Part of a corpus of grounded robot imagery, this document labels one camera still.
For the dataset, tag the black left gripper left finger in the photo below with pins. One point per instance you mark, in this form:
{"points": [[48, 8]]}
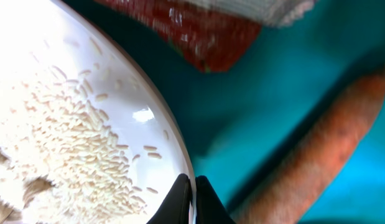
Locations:
{"points": [[176, 205]]}

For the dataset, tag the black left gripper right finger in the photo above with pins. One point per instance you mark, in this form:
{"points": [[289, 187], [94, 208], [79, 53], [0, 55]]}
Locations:
{"points": [[210, 210]]}

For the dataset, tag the large white plate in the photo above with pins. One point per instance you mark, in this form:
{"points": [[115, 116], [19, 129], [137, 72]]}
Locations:
{"points": [[55, 21]]}

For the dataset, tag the rice and peanut scraps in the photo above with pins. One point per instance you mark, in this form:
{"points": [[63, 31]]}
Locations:
{"points": [[80, 140]]}

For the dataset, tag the red foil snack wrapper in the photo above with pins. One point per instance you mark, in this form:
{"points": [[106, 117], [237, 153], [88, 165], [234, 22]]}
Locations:
{"points": [[211, 41]]}

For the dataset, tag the white tissue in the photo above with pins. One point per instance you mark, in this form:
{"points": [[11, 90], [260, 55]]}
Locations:
{"points": [[273, 13]]}

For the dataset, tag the orange carrot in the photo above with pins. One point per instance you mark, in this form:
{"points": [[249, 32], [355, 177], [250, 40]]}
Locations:
{"points": [[319, 157]]}

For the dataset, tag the teal plastic tray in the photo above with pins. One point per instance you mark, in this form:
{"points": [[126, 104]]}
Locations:
{"points": [[238, 125]]}

